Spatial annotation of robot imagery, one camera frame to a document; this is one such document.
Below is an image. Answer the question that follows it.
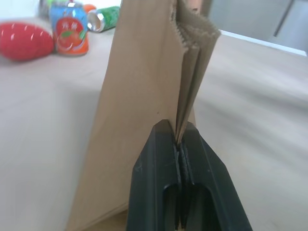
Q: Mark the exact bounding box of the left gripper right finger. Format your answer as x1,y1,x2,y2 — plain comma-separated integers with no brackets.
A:
179,121,254,231

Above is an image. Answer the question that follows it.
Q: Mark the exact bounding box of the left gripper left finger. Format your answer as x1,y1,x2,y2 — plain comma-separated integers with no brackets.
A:
125,119,181,231

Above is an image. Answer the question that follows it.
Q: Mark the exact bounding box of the brown paper bag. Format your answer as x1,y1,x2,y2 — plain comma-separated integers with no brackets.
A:
64,0,222,231

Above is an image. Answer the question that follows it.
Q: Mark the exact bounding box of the red strawberry plush toy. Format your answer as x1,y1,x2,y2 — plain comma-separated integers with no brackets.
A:
0,21,54,61

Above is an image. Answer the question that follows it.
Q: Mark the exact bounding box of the green soda can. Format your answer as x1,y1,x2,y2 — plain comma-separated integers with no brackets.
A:
87,5,121,33

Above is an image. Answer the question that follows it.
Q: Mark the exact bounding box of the blue orange juice can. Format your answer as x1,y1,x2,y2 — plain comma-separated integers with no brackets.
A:
49,0,90,56

